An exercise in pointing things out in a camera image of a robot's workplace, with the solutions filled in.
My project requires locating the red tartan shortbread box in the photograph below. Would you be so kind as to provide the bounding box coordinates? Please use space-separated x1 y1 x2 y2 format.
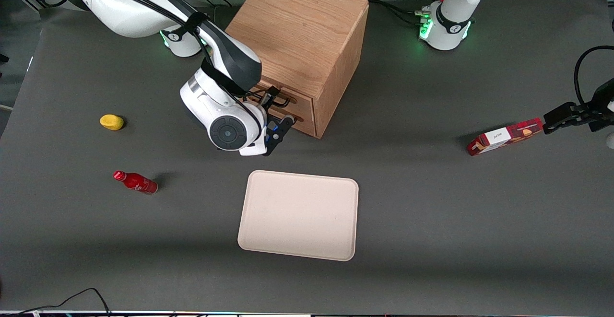
467 117 544 157

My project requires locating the red soda bottle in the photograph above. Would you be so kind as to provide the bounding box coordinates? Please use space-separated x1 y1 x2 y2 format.
113 170 159 196

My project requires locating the thin black table cable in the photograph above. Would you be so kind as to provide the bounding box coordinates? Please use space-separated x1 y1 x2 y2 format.
14 287 112 317

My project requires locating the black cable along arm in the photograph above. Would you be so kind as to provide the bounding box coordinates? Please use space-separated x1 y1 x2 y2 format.
41 0 264 140

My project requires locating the wooden drawer with bottom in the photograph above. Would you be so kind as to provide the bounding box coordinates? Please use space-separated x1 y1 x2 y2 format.
247 80 317 120

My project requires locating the wooden drawer front panel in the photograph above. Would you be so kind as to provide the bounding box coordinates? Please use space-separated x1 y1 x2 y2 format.
276 111 321 139

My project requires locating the wooden drawer cabinet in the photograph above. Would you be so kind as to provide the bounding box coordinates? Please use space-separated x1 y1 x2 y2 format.
224 0 369 139

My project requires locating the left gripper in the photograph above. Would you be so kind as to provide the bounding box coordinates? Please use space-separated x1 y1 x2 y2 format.
543 78 614 135

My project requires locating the beige rectangular tray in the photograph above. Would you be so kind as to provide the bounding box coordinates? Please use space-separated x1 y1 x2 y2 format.
237 170 359 262

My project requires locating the yellow lemon-shaped object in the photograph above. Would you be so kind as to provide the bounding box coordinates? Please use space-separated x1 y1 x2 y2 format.
99 114 125 131

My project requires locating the black looped camera cable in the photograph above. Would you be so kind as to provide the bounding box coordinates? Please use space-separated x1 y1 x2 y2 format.
574 45 614 107

